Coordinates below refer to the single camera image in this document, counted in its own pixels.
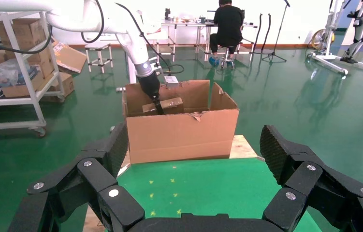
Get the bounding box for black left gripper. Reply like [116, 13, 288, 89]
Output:
[137, 72, 165, 116]

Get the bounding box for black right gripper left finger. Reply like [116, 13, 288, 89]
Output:
[8, 123, 145, 232]

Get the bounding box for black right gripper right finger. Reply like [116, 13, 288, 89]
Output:
[260, 125, 363, 232]

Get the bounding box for small taped cardboard box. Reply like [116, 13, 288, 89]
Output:
[142, 97, 185, 116]

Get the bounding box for large open cardboard carton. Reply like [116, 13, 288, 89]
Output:
[122, 80, 240, 164]

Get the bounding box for printed cardboard box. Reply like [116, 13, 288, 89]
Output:
[40, 72, 76, 103]

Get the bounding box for open flap cardboard box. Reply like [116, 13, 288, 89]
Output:
[52, 42, 88, 75]

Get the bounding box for flat brown cardboard box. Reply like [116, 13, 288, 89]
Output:
[1, 71, 46, 98]

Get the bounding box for metal swivel stool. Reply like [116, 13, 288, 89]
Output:
[219, 44, 237, 70]

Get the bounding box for small white side table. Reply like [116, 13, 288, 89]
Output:
[84, 42, 114, 73]

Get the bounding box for white work table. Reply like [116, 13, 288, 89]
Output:
[154, 17, 259, 62]

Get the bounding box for green cloth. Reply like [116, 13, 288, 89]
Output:
[85, 157, 323, 232]

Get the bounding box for white shelf cart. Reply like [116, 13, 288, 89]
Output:
[0, 11, 67, 138]

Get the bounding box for person in black clothes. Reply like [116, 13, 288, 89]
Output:
[209, 0, 245, 68]

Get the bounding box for black bent tube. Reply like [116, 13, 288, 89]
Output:
[252, 13, 264, 55]
[262, 13, 273, 54]

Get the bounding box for white rig stand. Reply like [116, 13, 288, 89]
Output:
[307, 0, 363, 76]

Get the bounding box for black microphone stand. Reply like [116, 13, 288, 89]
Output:
[262, 0, 292, 63]

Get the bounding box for clear plastic bag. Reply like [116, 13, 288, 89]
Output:
[0, 58, 40, 87]

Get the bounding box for grey exoskeleton legs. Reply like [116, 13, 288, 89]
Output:
[340, 0, 363, 65]

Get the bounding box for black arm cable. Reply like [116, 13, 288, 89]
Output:
[0, 0, 185, 75]

